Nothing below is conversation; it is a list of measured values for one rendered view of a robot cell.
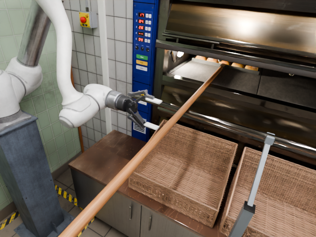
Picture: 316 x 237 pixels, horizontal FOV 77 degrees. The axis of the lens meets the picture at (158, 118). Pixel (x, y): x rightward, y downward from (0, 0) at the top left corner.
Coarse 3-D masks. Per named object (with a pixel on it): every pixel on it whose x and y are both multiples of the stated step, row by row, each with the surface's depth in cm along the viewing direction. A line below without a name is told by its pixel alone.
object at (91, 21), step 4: (80, 12) 138; (84, 12) 137; (88, 12) 136; (92, 12) 138; (80, 16) 140; (84, 16) 138; (88, 16) 136; (92, 16) 138; (88, 20) 138; (92, 20) 139; (96, 20) 143; (80, 24) 142; (84, 24) 141; (88, 24) 139; (92, 24) 140; (96, 24) 144
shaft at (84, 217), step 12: (216, 72) 142; (204, 84) 121; (192, 96) 105; (180, 108) 93; (168, 120) 84; (156, 144) 71; (144, 156) 65; (132, 168) 60; (120, 180) 55; (108, 192) 52; (96, 204) 48; (84, 216) 46; (72, 228) 43
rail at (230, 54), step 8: (160, 40) 113; (192, 48) 106; (200, 48) 105; (208, 48) 103; (232, 56) 99; (240, 56) 97; (248, 56) 96; (280, 64) 91; (288, 64) 90; (296, 64) 89
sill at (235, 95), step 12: (180, 84) 135; (192, 84) 131; (228, 96) 124; (240, 96) 120; (252, 96) 118; (264, 96) 119; (276, 108) 114; (288, 108) 111; (300, 108) 109; (312, 108) 110
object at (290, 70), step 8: (168, 48) 112; (176, 48) 110; (184, 48) 108; (208, 56) 104; (216, 56) 102; (224, 56) 101; (248, 64) 97; (256, 64) 96; (264, 64) 94; (272, 64) 93; (288, 72) 91; (296, 72) 90; (304, 72) 88; (312, 72) 87
